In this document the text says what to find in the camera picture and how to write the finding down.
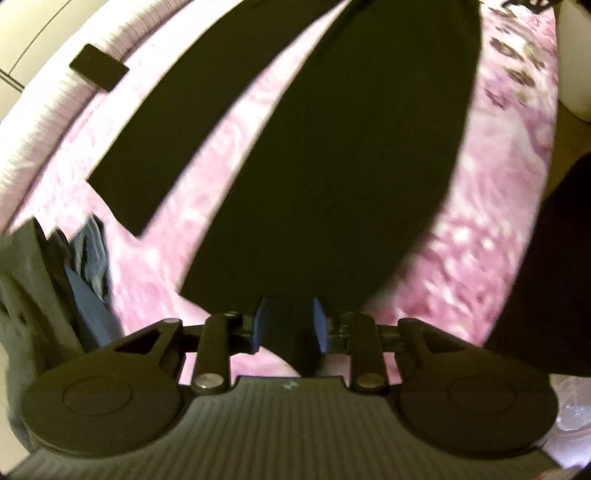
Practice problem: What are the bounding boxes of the grey garment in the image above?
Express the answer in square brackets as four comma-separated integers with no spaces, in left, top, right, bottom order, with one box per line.
[0,217,100,457]

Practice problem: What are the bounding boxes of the black flat rectangular object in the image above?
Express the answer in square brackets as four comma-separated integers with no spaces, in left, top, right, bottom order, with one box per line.
[69,44,130,93]

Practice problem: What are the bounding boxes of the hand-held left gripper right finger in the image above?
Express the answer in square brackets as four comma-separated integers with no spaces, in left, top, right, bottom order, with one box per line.
[313,298,481,394]

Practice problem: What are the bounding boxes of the pink floral blanket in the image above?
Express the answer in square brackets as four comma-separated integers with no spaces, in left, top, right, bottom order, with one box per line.
[7,0,562,385]

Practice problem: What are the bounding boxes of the blue jeans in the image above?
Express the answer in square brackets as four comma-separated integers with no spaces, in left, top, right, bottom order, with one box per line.
[48,217,126,345]

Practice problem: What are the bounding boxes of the person's dark clothing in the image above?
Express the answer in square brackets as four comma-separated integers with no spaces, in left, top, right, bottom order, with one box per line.
[485,157,591,377]

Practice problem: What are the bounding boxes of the cream panelled headboard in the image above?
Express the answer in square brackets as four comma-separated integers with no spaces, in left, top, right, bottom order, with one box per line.
[0,0,93,123]

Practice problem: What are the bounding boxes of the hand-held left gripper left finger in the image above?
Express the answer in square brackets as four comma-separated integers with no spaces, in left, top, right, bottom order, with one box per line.
[99,298,279,396]

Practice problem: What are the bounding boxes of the white striped quilt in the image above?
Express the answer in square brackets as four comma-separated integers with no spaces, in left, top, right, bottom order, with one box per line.
[0,0,252,232]

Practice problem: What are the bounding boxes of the black pants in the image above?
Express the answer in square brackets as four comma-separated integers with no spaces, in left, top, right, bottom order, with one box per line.
[88,0,484,377]

